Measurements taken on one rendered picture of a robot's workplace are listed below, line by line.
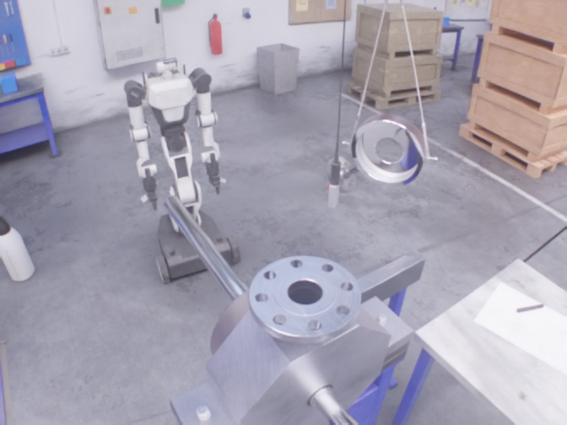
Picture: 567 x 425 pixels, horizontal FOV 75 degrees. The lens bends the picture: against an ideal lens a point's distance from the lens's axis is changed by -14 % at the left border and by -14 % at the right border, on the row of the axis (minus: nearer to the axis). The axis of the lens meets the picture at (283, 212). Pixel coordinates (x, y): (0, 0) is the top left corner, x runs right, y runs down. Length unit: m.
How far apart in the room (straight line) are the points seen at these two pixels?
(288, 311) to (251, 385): 0.21
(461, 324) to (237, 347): 0.98
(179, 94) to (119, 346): 1.60
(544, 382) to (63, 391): 2.45
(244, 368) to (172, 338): 1.74
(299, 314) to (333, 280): 0.14
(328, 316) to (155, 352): 1.90
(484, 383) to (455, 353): 0.16
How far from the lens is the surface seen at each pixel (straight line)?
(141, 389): 2.59
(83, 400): 2.67
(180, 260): 2.99
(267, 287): 1.00
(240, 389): 1.06
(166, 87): 2.60
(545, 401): 1.68
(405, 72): 6.12
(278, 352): 1.00
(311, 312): 0.94
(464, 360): 1.65
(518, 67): 5.04
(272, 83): 6.32
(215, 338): 1.24
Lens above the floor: 2.13
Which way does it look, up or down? 35 degrees down
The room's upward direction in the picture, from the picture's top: straight up
